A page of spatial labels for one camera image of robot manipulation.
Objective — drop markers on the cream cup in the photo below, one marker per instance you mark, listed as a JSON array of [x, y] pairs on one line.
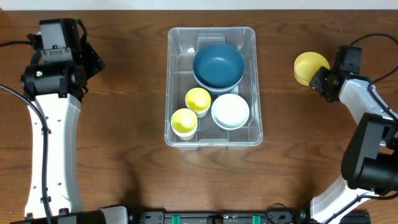
[[201, 114]]

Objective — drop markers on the yellow cup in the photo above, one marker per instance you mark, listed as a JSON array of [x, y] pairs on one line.
[[197, 99], [184, 121]]

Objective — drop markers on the clear plastic storage bin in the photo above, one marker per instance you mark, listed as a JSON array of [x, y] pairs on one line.
[[183, 44]]

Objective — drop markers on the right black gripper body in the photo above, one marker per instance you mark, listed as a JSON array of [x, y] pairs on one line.
[[321, 81]]

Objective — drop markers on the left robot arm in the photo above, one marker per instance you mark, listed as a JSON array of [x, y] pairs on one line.
[[54, 85]]

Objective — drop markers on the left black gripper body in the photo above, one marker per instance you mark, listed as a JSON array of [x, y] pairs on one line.
[[92, 58]]

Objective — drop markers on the grey small bowl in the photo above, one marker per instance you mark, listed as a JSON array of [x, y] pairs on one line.
[[229, 127]]

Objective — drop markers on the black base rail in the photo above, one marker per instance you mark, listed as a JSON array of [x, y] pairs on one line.
[[273, 215]]

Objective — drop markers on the dark blue bowl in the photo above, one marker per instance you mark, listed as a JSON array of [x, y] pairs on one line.
[[219, 91], [218, 66]]

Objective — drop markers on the yellow small bowl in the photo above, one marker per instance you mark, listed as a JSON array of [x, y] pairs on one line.
[[307, 64]]

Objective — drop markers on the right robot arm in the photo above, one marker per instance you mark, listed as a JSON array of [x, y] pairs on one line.
[[369, 164]]

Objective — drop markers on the white small bowl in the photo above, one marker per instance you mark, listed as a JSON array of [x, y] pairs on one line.
[[230, 109]]

